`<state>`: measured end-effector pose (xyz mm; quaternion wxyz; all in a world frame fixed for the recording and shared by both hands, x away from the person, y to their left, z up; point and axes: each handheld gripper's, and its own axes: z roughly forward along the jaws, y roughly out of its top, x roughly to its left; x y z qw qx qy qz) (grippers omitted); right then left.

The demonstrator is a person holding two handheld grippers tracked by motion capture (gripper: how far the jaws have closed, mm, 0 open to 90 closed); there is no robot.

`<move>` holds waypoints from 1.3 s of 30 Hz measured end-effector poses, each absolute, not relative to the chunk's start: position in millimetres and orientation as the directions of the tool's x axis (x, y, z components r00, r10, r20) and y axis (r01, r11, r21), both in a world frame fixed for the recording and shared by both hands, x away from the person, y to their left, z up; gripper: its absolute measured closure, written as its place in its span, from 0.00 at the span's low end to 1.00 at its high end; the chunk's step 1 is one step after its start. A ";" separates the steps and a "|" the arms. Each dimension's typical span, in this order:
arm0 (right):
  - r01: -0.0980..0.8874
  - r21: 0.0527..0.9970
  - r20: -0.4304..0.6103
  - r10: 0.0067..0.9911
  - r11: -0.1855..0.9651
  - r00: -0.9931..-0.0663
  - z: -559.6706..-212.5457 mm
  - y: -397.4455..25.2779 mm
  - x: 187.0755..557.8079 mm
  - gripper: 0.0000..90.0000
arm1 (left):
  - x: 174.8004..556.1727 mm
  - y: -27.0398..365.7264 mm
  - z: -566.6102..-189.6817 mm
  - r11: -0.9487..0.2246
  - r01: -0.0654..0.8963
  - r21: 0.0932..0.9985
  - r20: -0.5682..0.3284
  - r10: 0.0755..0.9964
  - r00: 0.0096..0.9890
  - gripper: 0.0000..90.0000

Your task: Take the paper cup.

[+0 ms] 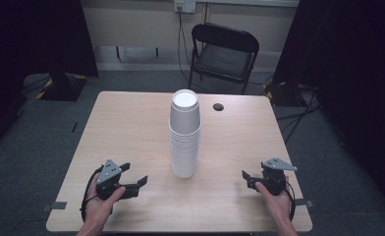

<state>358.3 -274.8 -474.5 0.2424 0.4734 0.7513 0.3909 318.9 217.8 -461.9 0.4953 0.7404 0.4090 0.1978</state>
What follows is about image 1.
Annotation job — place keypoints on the black folding chair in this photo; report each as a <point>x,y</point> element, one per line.
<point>225,57</point>

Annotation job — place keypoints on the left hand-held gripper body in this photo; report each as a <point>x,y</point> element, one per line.
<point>109,178</point>

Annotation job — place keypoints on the person's right hand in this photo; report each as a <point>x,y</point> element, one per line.
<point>277,205</point>

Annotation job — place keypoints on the small black floor strip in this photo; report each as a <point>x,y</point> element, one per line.
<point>74,127</point>

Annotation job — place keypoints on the stack of white paper cups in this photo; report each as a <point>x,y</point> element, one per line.
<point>184,141</point>

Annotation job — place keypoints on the black stand base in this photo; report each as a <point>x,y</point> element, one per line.
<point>284,95</point>
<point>63,87</point>

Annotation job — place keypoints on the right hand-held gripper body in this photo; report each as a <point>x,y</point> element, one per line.
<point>274,175</point>

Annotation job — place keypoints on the white wall panel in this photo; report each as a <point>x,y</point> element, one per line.
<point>136,53</point>

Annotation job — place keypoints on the black curtain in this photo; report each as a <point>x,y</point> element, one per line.
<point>33,42</point>
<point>351,82</point>

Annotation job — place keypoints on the black round table grommet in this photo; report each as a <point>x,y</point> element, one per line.
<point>218,106</point>

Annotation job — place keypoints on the grey tape strip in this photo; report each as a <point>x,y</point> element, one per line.
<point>58,206</point>
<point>303,203</point>

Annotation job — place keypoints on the white wall socket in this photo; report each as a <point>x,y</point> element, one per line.
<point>184,6</point>

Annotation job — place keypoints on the person's left hand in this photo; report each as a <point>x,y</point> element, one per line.
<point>99,203</point>

